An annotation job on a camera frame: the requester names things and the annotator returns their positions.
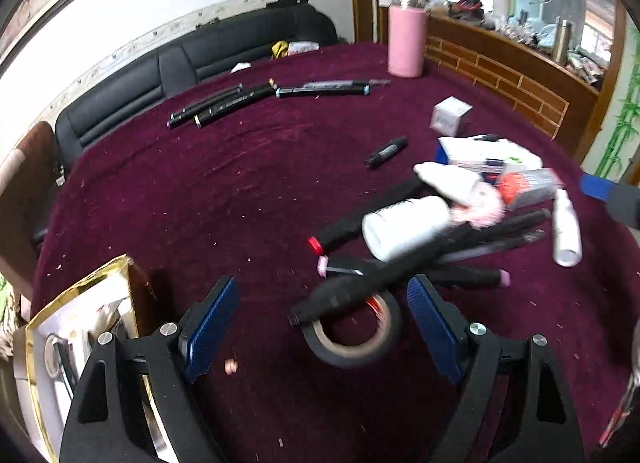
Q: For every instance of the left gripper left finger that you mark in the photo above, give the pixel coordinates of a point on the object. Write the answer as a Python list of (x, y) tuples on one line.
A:
[(107, 421)]

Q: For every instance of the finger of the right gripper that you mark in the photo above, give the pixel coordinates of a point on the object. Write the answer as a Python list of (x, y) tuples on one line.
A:
[(622, 201)]

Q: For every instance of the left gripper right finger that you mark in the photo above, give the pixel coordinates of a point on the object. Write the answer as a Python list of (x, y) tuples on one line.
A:
[(514, 404)]

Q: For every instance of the white spray bottle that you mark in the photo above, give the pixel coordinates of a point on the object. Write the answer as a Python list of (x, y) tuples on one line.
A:
[(567, 242)]

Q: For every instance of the gold rimmed white tray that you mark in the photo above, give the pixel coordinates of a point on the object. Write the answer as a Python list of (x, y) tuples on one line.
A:
[(51, 350)]

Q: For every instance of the clear gel pen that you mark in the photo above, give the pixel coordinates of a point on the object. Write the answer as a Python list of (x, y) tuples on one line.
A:
[(498, 246)]

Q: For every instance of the grey red medicine box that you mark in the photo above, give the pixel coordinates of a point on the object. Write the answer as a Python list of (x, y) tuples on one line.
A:
[(529, 187)]

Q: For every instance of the pink plush toy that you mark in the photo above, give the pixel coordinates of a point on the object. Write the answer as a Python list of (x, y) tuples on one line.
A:
[(485, 208)]

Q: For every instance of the white blue medicine box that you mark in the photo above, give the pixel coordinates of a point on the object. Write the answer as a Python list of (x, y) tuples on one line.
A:
[(486, 158)]

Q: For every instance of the black tape roll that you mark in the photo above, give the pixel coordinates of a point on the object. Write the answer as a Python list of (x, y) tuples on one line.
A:
[(357, 335)]

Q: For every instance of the thick black pen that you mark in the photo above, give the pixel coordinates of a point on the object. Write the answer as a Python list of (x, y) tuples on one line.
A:
[(344, 290)]

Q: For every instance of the large white pill bottle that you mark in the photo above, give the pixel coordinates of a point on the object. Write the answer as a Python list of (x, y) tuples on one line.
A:
[(396, 230)]

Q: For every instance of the pink capped black marker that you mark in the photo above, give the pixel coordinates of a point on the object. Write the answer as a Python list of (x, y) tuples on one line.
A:
[(446, 275)]

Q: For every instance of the steel thermos on ledge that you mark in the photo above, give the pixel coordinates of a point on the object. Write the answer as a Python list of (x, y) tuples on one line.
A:
[(562, 38)]

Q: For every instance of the small grey cardboard box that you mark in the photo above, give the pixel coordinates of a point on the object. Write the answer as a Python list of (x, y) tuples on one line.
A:
[(449, 115)]

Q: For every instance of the brown pink armchair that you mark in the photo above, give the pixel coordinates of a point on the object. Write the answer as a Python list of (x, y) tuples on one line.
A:
[(27, 175)]

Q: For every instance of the pink thermos bottle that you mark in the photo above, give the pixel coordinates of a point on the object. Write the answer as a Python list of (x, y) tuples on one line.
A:
[(406, 37)]

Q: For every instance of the black teal tipped pen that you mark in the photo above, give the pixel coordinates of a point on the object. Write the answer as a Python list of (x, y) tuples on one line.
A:
[(328, 91)]

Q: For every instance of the black pen far left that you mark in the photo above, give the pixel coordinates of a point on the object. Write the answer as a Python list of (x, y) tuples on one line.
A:
[(180, 117)]

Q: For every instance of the thin silver tipped pen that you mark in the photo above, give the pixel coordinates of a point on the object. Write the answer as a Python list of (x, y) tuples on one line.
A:
[(347, 83)]

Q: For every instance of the black gold tipped pen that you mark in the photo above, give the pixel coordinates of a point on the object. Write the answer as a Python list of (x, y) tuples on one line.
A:
[(247, 97)]

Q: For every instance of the black sofa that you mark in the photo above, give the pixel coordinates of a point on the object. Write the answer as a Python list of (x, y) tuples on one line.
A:
[(208, 51)]

